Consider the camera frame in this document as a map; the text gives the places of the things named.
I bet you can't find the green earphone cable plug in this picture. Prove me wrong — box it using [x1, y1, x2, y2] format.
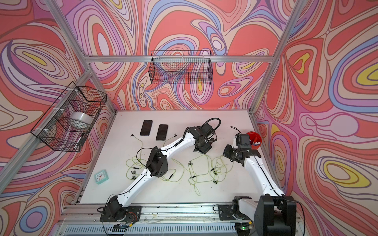
[187, 154, 234, 196]

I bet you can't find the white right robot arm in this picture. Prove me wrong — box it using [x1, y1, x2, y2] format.
[218, 132, 297, 236]

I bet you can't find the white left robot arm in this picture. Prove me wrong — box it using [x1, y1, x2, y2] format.
[97, 118, 220, 222]

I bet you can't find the green earphones middle set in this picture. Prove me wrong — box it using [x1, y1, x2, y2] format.
[162, 133, 185, 183]

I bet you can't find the green earphones set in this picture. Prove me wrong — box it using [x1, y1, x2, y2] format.
[125, 134, 147, 180]
[162, 133, 185, 183]

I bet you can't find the green earphones left set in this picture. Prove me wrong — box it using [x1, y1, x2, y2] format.
[125, 134, 147, 180]

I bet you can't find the red plastic cup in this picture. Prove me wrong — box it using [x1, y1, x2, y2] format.
[247, 131, 262, 150]

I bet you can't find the black smartphone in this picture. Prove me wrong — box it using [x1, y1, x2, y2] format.
[156, 124, 168, 141]

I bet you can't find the grey-edged smartphone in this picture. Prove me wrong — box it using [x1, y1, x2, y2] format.
[140, 120, 153, 136]

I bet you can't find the mint alarm clock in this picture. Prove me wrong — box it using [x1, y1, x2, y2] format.
[94, 170, 109, 185]

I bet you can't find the white tape roll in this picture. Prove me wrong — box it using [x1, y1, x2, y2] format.
[69, 112, 93, 130]

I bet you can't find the back wire basket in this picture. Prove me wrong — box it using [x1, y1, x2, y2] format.
[148, 50, 213, 85]

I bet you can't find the wire basket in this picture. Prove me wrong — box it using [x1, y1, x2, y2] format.
[148, 50, 213, 85]
[30, 82, 107, 152]

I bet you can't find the left wire basket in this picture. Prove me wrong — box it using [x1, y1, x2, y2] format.
[30, 82, 107, 152]

